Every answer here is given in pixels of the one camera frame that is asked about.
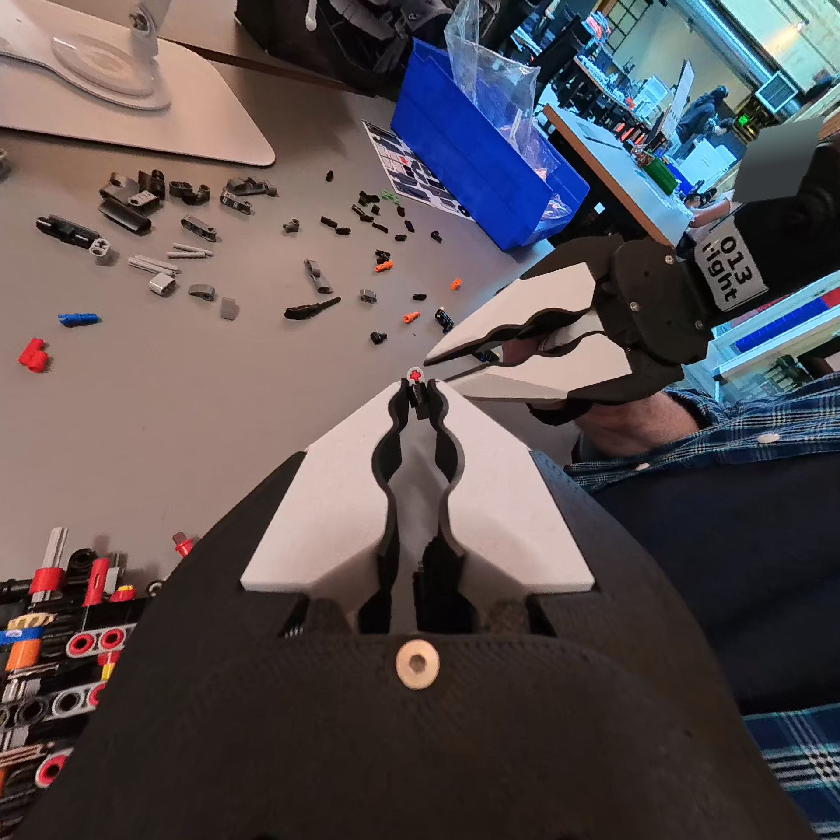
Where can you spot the lego chassis assembly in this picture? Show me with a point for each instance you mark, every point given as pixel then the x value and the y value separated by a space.
pixel 59 649

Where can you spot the black lego set box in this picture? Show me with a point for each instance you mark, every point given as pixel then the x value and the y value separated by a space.
pixel 295 33

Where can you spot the wood-edged work table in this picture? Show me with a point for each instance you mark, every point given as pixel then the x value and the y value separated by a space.
pixel 610 164

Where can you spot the person's right hand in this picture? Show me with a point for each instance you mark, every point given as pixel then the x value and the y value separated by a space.
pixel 630 426

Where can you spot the scattered small lego pieces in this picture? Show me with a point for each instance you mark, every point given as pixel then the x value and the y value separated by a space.
pixel 312 308

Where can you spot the green box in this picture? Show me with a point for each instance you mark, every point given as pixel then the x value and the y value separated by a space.
pixel 658 172

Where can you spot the small grey red Lego piece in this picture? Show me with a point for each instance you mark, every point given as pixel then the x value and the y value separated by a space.
pixel 417 400

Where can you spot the red lego connector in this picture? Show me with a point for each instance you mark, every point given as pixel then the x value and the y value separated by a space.
pixel 33 358

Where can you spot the dark navy shirt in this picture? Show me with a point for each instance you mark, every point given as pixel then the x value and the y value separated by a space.
pixel 722 558

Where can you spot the blue storage bin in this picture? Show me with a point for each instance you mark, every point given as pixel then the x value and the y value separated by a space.
pixel 459 151

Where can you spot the silver monitor stand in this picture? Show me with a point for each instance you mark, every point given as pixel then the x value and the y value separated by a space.
pixel 164 111

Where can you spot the clear plastic bag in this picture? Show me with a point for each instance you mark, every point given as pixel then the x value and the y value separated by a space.
pixel 492 72

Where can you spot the blue lego pin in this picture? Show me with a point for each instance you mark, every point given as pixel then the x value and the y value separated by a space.
pixel 79 319

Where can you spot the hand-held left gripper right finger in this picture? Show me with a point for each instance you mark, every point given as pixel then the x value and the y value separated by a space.
pixel 518 518

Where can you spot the lego sticker sheet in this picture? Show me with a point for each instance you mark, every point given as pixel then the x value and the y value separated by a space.
pixel 407 164

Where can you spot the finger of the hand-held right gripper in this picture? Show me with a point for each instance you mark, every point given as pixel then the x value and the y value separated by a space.
pixel 564 374
pixel 531 302

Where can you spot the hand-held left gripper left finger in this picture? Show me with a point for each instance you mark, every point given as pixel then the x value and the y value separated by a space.
pixel 315 512

